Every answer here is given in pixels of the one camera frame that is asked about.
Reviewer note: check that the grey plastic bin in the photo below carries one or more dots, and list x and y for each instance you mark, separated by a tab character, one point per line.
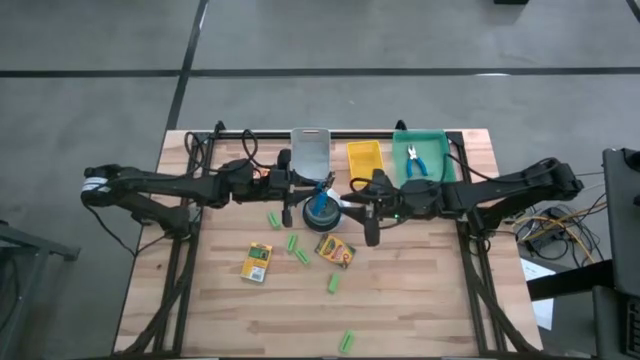
310	155

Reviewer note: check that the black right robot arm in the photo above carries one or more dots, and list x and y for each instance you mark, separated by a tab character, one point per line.
500	192

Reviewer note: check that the grey metal stand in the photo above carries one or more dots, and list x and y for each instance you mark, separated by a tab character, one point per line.
40	243

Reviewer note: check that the green plastic tray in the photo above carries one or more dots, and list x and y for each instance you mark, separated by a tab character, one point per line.
435	145

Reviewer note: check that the yellow plastic basket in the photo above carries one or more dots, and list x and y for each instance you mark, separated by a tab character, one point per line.
365	157

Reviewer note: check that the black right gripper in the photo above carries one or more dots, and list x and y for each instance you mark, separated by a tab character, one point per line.
387	202

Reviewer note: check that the black equipment case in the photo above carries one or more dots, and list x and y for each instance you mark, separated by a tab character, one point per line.
615	325

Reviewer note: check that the black equipment cabinet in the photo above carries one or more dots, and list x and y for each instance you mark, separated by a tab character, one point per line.
622	225

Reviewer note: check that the black floor object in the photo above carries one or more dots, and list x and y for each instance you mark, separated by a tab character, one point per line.
510	1

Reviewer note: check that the black desk beam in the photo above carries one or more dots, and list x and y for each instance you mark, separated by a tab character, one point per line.
565	281

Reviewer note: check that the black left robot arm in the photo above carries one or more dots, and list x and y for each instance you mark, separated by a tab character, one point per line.
165	185

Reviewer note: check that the white paper sheet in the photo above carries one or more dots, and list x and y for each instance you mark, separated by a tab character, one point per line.
544	312
535	272

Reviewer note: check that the white cylindrical cup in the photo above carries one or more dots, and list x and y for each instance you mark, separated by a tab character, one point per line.
327	218

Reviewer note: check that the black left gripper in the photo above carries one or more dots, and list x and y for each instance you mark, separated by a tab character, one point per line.
286	185

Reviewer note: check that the black aluminium table frame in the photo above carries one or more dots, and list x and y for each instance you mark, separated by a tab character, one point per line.
250	135

